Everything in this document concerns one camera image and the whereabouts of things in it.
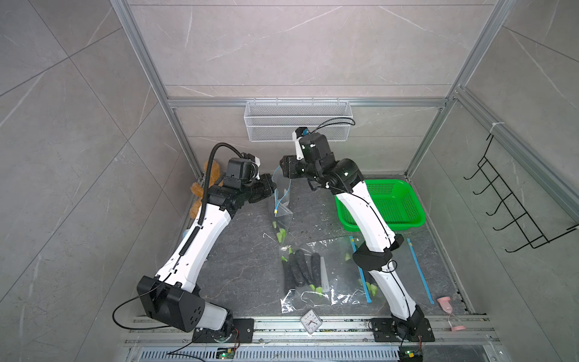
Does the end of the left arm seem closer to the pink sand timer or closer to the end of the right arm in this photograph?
the end of the right arm

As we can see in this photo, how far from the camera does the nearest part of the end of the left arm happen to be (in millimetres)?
515

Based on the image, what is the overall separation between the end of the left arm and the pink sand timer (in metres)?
0.74

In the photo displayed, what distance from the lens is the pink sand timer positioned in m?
0.75

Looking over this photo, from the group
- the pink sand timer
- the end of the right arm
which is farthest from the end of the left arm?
the pink sand timer
